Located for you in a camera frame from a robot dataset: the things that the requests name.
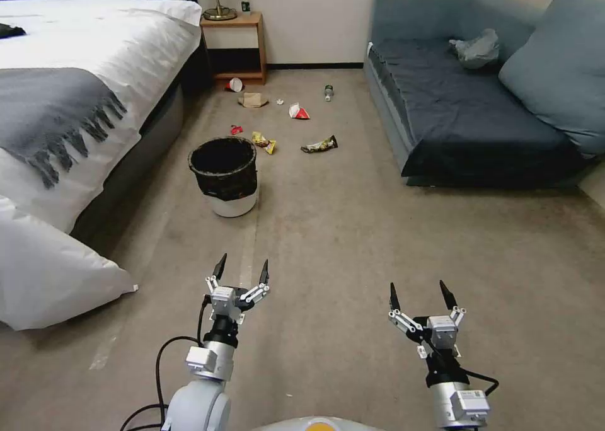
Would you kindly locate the dark snack wrapper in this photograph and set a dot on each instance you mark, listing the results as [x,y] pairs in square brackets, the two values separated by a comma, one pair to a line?
[321,144]

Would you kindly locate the blue-grey sofa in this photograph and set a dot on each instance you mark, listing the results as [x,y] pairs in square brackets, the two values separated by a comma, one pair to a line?
[411,15]

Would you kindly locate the yellow snack wrapper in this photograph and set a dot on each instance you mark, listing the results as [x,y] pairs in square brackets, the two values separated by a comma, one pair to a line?
[262,142]

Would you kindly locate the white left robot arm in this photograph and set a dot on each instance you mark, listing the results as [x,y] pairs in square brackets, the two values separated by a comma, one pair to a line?
[198,402]

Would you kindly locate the bed with white duvet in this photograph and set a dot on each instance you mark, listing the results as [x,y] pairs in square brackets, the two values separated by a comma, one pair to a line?
[118,39]

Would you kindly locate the grey fringed blanket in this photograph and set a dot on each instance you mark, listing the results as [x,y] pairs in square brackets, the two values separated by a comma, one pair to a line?
[42,109]

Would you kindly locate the white robot front shell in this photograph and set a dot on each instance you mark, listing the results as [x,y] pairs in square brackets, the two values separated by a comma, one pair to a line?
[293,426]

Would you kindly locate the brown paper bag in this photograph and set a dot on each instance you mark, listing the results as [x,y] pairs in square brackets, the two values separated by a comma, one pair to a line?
[253,100]

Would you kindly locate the small red wrapper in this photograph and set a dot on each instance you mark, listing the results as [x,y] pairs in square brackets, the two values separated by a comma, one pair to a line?
[236,129]

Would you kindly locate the red paper cup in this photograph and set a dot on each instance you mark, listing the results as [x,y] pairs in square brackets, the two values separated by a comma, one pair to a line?
[232,85]

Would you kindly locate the black cloth item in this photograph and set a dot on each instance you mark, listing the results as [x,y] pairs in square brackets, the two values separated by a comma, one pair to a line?
[12,31]

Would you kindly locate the blue-grey cushion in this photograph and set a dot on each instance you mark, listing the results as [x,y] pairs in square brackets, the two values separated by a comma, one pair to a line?
[562,67]

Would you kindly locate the clear plastic bottle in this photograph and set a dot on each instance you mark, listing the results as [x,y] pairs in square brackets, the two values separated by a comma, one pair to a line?
[329,93]

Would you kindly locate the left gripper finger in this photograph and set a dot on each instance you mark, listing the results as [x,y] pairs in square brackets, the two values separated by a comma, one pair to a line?
[216,274]
[263,276]

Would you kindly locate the wooden nightstand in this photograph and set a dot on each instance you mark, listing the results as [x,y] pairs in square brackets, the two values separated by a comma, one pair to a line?
[231,22]

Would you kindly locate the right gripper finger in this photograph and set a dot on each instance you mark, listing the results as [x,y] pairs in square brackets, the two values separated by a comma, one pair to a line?
[449,296]
[394,301]

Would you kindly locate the black bin liner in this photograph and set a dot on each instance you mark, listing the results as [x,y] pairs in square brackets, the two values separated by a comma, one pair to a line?
[231,178]

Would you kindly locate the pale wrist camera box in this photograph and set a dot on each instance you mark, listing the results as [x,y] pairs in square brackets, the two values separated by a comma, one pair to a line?
[222,301]
[443,332]

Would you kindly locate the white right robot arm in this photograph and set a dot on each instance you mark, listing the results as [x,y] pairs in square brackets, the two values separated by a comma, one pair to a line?
[458,402]

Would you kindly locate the green bottle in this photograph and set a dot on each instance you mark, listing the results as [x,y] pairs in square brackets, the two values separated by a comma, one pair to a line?
[245,5]

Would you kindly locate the grey plastic bag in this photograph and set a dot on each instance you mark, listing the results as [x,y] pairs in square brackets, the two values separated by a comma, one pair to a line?
[477,49]

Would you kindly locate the red and white wrapper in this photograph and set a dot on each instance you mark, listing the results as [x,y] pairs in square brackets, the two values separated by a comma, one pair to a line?
[298,112]

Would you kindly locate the dark sofa cover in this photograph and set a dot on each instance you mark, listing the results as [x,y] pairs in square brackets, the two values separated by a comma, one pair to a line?
[463,109]

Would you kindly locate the large white pillow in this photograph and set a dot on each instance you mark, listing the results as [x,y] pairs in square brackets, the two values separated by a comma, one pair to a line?
[47,270]

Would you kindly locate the black baseboard strip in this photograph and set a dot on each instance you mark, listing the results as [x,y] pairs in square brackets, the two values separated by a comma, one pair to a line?
[312,65]

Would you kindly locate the grey bed base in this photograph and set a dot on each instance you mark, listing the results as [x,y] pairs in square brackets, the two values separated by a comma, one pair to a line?
[142,166]

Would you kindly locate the white trash can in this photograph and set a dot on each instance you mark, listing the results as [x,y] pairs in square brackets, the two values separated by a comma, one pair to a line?
[232,206]

